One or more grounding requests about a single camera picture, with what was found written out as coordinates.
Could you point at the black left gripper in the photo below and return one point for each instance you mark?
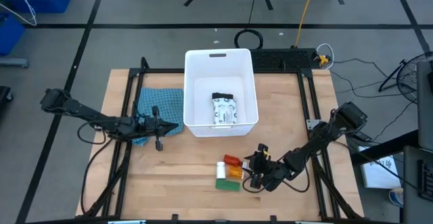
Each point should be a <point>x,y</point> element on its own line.
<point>149,128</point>

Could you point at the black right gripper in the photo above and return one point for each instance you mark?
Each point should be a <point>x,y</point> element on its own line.
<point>269,171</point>

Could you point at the orange block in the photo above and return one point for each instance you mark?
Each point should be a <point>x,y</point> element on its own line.
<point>235,172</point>

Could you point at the dark amber pill bottle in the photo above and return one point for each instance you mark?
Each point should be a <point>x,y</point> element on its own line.
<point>232,160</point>

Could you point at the green rectangular block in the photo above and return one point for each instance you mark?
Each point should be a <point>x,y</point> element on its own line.
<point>227,185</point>

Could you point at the small white bottle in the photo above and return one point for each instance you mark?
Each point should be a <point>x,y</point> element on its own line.
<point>221,170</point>

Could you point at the white printed gauze packet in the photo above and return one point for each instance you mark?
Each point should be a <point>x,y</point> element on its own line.
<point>224,112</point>

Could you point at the black rectangular block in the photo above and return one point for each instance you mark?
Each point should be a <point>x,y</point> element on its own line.
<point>222,95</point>

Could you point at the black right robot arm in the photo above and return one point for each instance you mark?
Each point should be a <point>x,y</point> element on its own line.
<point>321,136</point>

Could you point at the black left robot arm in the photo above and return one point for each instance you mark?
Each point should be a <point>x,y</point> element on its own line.
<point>84,114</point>

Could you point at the white plastic bin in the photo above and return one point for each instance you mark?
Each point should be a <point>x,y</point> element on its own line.
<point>199,92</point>

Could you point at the yellow tag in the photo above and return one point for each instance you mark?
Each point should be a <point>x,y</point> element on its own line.
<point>267,153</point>

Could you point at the teal patterned cloth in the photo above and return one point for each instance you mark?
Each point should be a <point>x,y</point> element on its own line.
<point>165,104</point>

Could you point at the black table clamp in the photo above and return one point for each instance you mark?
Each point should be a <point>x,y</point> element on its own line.
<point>273,218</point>
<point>175,218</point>

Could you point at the grey mounting plate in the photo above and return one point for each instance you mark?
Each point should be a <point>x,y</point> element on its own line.
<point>312,123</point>

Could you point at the black perforated box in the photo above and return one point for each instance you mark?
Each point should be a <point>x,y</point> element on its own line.
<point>284,59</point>

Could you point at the white printed paper box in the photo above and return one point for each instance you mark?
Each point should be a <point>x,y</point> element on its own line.
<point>379,171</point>

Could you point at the blue and white shoe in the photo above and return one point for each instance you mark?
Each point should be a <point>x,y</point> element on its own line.
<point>395,197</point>

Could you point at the black caster foot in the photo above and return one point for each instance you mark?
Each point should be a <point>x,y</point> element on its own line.
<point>5,95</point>

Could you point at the grey metal bar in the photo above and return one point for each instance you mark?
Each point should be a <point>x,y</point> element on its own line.
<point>13,62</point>

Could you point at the black floor fan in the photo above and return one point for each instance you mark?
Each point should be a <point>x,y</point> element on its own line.
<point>411,76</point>

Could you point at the black metal table frame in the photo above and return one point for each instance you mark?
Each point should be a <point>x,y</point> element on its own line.
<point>304,85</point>

